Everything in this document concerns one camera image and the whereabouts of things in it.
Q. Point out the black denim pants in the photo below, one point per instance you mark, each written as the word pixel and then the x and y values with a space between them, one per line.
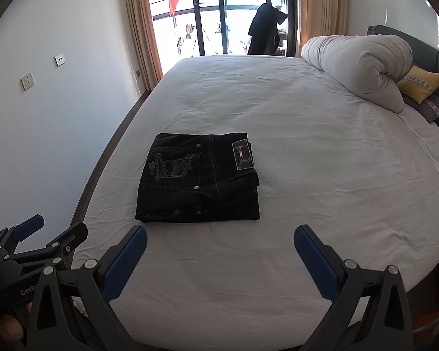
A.
pixel 190 197

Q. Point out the yellow pillow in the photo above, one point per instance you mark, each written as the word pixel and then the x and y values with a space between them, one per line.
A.
pixel 420 84

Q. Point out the white wall socket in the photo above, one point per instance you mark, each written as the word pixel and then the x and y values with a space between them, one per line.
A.
pixel 27 82
pixel 60 60

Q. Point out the black hanging garment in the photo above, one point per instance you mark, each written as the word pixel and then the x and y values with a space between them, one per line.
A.
pixel 263 29

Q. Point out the tan curtain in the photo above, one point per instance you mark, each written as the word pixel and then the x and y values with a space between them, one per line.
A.
pixel 322 3
pixel 142 25

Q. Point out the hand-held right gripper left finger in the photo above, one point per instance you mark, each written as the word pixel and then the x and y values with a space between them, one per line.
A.
pixel 126 267

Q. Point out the rolled beige duvet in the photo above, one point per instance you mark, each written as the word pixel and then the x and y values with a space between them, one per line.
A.
pixel 351 65

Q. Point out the person's left hand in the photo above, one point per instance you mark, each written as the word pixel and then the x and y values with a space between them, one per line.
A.
pixel 9 329

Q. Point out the purple pillow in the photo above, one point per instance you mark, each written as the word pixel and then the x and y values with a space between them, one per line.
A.
pixel 431 109

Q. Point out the glass balcony door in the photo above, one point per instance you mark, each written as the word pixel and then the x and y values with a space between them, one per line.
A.
pixel 212 25

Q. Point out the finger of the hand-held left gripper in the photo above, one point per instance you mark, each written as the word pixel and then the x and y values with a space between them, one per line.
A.
pixel 69 237
pixel 29 223

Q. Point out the bed with white sheet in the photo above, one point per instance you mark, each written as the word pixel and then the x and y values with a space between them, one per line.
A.
pixel 278 153

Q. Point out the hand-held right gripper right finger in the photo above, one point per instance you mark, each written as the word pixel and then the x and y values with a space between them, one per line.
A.
pixel 314 263

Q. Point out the red hanging garment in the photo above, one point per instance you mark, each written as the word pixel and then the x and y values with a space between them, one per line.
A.
pixel 172 5

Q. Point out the white folded sheet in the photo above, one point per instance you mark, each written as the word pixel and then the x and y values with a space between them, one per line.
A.
pixel 431 150

